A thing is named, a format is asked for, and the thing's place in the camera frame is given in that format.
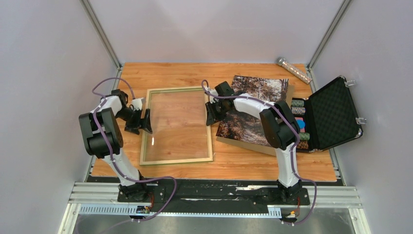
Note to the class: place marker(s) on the blue poker chip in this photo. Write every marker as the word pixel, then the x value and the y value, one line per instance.
pixel 301 123

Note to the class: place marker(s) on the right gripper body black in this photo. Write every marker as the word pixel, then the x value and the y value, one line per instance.
pixel 221 109

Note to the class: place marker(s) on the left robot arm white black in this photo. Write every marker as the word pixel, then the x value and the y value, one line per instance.
pixel 103 139

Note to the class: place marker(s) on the black poker chip case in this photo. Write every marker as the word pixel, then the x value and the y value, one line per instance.
pixel 330 117

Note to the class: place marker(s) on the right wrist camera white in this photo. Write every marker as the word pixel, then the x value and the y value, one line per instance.
pixel 213 100

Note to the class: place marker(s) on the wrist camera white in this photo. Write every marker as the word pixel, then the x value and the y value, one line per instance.
pixel 137 104
pixel 213 100

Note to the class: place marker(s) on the wooden picture frame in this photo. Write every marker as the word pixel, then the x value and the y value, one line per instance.
pixel 176 160

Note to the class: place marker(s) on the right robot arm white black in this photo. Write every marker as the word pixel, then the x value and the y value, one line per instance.
pixel 280 128

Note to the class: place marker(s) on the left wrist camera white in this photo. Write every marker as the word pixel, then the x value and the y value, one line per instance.
pixel 137 104

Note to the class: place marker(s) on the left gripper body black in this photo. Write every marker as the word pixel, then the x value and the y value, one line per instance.
pixel 132 118

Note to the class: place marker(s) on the silver glitter microphone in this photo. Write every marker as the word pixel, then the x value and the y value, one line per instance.
pixel 293 70

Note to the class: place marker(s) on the autumn forest photo board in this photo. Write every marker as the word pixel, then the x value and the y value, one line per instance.
pixel 244 131

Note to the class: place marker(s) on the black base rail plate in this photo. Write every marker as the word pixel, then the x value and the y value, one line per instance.
pixel 213 196

